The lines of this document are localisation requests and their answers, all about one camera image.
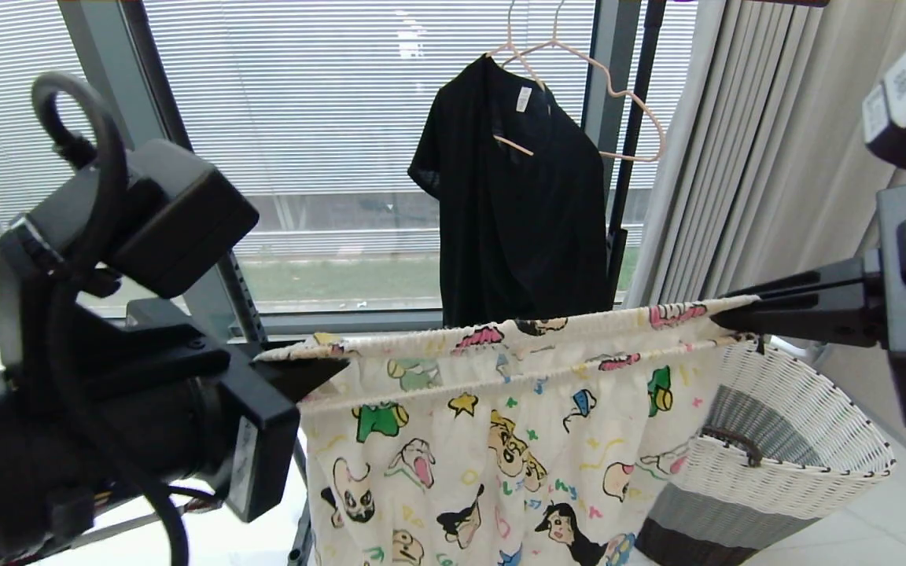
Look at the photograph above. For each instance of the black clothes rack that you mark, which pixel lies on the black clothes rack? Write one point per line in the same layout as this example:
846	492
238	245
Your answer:
638	118

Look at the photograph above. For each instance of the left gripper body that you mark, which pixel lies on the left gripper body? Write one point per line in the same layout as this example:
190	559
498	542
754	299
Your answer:
146	440

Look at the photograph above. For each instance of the pink clothes hanger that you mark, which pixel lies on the pink clothes hanger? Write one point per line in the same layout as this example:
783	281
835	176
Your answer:
634	159
514	145

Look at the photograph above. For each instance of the cream printed garment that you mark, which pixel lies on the cream printed garment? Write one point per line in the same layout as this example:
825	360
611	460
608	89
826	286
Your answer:
500	440

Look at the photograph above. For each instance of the black garment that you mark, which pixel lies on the black garment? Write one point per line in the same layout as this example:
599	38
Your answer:
516	236

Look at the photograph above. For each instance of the white laundry basket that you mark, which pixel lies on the white laundry basket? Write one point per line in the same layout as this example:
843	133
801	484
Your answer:
815	417

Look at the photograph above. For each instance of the window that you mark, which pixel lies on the window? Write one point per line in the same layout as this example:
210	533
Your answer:
327	118

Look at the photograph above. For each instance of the beige curtain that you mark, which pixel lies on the beige curtain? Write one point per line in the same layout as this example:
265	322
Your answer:
775	157

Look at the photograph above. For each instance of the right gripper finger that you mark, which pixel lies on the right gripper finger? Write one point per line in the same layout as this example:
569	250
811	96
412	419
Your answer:
815	284
799	322

